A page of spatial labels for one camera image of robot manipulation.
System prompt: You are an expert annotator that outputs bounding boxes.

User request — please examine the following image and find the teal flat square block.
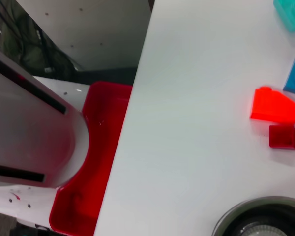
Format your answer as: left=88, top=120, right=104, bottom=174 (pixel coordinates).
left=273, top=0, right=295, bottom=33

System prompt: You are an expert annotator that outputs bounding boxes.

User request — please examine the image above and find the white panel with screws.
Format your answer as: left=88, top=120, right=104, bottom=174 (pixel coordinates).
left=16, top=0, right=154, bottom=72

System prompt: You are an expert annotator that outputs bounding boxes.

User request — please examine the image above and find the dark red building brick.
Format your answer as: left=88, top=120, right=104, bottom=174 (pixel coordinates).
left=269, top=124, right=295, bottom=150

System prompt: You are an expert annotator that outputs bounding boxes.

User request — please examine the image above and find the glass teacup with black sleeve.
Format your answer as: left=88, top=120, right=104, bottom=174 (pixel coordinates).
left=212, top=196, right=295, bottom=236

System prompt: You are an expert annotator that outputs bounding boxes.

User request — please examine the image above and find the bright red slope block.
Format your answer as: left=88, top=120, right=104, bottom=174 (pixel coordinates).
left=249, top=85, right=295, bottom=123

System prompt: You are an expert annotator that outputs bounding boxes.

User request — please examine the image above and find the red plastic tray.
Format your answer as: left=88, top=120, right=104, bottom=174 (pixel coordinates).
left=49, top=81, right=133, bottom=236

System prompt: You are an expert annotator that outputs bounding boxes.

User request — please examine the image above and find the dark cable bundle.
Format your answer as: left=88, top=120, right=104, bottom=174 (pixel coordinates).
left=0, top=2, right=79, bottom=79

